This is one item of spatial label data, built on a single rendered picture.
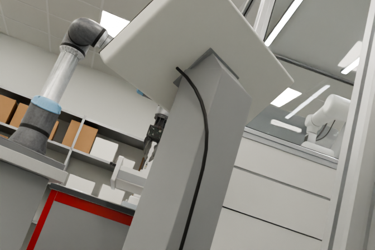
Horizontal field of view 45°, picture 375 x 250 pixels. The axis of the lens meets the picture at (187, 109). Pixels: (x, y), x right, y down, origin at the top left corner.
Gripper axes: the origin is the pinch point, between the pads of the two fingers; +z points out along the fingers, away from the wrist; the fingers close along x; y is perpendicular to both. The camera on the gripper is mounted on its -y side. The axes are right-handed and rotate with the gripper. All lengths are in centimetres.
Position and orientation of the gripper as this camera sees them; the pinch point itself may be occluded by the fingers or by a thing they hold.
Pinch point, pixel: (148, 159)
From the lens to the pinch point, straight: 209.2
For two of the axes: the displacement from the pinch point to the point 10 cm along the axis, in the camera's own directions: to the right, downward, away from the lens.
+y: 0.2, -3.4, -9.4
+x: 9.5, 2.9, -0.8
